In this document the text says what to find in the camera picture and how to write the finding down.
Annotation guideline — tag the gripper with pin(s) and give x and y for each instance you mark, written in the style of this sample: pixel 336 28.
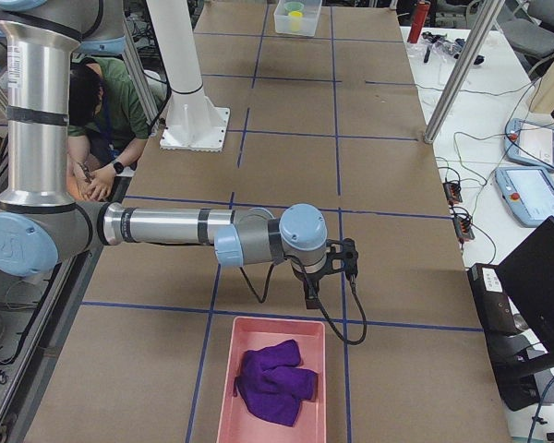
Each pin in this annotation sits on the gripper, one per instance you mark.
pixel 307 280

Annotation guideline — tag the purple cloth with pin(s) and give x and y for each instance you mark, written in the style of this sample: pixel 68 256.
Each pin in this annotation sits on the purple cloth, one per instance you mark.
pixel 273 384

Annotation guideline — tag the yellow plastic cup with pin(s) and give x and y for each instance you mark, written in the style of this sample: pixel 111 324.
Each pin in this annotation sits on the yellow plastic cup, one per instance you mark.
pixel 295 22

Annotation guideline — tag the green bowl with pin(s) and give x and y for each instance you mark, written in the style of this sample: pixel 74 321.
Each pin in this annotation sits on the green bowl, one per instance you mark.
pixel 292 7

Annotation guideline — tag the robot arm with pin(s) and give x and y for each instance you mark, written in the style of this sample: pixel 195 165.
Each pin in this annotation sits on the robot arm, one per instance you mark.
pixel 41 225

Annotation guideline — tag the black box device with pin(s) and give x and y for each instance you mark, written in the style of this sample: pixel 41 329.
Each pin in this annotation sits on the black box device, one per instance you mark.
pixel 492 303

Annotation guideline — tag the pink plastic tray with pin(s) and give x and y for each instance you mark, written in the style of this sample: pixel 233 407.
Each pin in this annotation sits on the pink plastic tray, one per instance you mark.
pixel 237 424

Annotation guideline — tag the black monitor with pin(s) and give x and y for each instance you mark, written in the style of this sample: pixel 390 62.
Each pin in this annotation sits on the black monitor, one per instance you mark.
pixel 527 277

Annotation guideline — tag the near teach pendant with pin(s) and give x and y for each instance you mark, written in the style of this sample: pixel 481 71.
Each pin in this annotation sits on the near teach pendant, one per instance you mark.
pixel 528 192

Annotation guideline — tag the teach pendant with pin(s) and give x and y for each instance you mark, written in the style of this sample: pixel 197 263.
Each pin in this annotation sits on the teach pendant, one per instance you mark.
pixel 529 143
pixel 528 192

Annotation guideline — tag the far teach pendant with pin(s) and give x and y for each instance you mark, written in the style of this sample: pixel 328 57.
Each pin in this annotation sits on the far teach pendant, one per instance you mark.
pixel 529 143

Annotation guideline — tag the person in green shirt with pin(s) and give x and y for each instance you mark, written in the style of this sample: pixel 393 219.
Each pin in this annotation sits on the person in green shirt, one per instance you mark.
pixel 108 129

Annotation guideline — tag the clear plastic bin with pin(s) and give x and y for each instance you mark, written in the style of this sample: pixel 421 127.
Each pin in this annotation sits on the clear plastic bin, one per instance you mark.
pixel 310 19

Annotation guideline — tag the red cylinder bottle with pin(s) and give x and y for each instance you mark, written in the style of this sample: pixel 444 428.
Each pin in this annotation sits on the red cylinder bottle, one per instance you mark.
pixel 419 18

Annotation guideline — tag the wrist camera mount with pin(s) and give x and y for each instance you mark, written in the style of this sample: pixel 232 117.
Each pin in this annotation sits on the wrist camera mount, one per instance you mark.
pixel 342 257

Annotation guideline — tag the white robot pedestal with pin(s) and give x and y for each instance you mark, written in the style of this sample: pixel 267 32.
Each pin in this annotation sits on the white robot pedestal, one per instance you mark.
pixel 192 121

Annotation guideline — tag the aluminium frame post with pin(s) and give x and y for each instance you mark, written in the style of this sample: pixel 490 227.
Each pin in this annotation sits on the aluminium frame post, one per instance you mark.
pixel 473 44

